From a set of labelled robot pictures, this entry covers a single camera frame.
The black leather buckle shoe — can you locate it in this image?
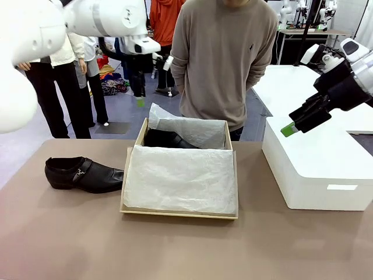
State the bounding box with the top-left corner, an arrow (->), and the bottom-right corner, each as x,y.
44,156 -> 126,194
143,128 -> 202,150

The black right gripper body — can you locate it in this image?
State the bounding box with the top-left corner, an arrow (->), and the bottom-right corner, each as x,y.
312,59 -> 373,112

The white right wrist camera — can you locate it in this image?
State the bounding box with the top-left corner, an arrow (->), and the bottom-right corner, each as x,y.
300,43 -> 321,66

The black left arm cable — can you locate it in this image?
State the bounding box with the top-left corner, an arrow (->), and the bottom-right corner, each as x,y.
98,36 -> 129,64

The colourful clothes pile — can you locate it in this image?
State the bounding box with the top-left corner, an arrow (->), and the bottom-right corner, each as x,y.
97,54 -> 129,97

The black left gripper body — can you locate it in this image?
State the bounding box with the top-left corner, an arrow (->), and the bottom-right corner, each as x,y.
127,53 -> 147,76

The white tissue paper sheet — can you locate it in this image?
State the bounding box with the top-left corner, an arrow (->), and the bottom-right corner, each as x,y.
123,102 -> 237,215

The wooden-top background table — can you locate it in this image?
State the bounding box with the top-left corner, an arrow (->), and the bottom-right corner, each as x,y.
275,28 -> 352,67

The person in beige sweater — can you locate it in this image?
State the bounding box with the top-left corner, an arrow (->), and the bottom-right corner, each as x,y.
170,0 -> 279,142

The brown cardboard shoe box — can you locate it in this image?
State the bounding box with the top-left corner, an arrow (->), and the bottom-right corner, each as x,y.
119,117 -> 240,221

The small white background robot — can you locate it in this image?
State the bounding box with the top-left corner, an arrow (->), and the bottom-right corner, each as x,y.
317,0 -> 339,32
276,0 -> 294,30

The mannequin in white jacket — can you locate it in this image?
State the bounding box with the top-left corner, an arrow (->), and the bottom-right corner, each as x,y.
14,31 -> 93,139

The black tripod pole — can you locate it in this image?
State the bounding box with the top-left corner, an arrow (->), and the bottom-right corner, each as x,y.
292,0 -> 323,68

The grey mannequin base plate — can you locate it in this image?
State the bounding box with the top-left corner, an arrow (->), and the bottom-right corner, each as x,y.
94,121 -> 132,135

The white hanging curtain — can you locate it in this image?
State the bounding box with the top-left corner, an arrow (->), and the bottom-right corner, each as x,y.
354,0 -> 373,51

